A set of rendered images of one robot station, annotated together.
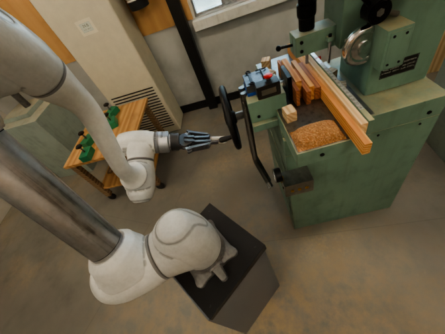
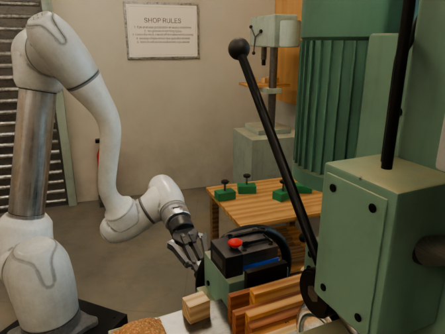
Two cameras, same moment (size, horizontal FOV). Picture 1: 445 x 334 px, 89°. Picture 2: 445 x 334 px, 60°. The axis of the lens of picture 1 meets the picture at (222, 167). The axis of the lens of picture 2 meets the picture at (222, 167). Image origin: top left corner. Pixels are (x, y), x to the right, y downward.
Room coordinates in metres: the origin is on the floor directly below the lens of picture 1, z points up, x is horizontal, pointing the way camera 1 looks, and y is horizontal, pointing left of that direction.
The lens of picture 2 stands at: (0.23, -0.81, 1.41)
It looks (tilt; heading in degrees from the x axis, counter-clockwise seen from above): 18 degrees down; 54
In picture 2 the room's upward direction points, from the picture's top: straight up
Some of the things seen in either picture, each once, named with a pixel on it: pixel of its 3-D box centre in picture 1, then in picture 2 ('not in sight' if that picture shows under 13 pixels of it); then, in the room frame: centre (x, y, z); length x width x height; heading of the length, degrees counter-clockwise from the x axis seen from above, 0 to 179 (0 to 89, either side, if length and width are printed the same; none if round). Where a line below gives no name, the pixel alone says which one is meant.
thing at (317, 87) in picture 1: (308, 79); (294, 321); (0.69, -0.42, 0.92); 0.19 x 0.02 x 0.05; 168
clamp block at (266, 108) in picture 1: (263, 98); (244, 276); (0.71, -0.25, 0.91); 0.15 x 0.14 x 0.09; 168
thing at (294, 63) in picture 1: (301, 79); (294, 311); (0.70, -0.41, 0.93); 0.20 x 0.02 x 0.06; 168
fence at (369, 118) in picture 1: (325, 75); not in sight; (0.66, -0.48, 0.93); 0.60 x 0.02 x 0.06; 168
